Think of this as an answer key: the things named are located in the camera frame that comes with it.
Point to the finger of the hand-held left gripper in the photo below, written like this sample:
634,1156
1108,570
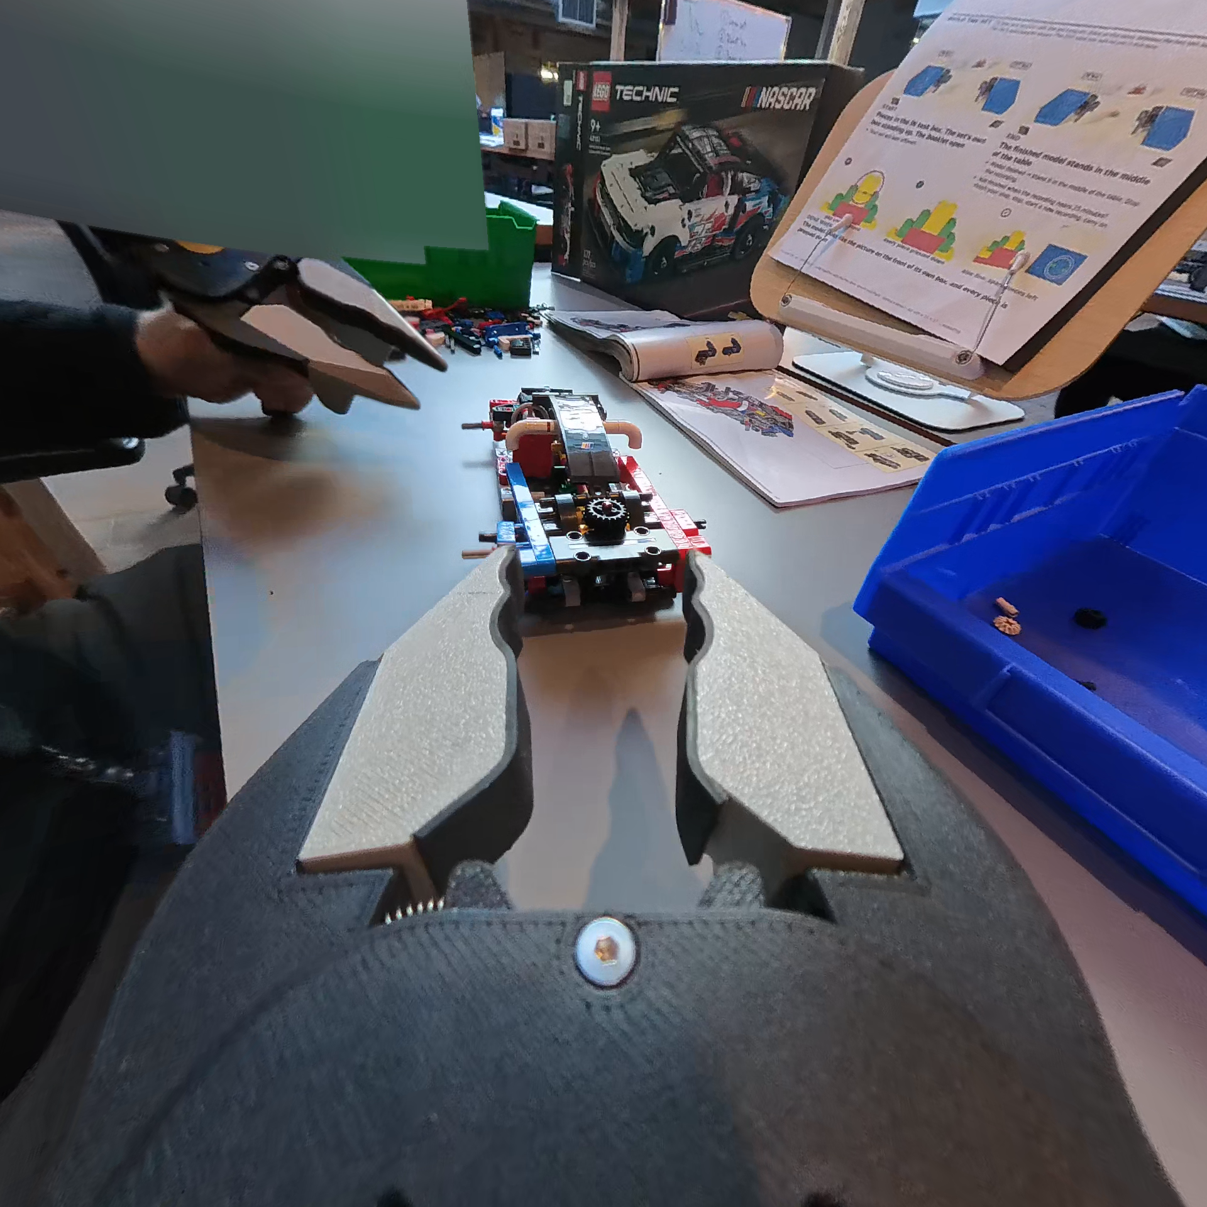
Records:
358,387
358,302

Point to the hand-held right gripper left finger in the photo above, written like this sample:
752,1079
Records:
424,736

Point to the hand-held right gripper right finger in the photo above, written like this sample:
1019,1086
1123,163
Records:
782,745

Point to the toy brick car chassis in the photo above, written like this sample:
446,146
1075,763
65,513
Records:
603,557

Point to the blue plastic bin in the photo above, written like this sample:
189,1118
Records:
1037,454

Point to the green plastic bin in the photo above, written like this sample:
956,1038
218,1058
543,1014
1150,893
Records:
470,279

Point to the pile of loose bricks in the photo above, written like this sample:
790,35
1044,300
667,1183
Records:
480,330

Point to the tan gear brick piece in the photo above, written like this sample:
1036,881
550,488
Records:
1006,624

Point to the toy building instruction booklet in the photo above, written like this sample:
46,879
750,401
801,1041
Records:
801,454

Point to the small black brick piece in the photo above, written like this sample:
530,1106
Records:
1090,618

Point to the toy set cardboard box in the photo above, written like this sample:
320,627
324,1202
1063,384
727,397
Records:
697,123

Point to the whiteboard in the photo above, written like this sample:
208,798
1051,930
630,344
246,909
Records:
725,29

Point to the wooden document stand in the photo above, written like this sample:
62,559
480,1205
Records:
1112,321

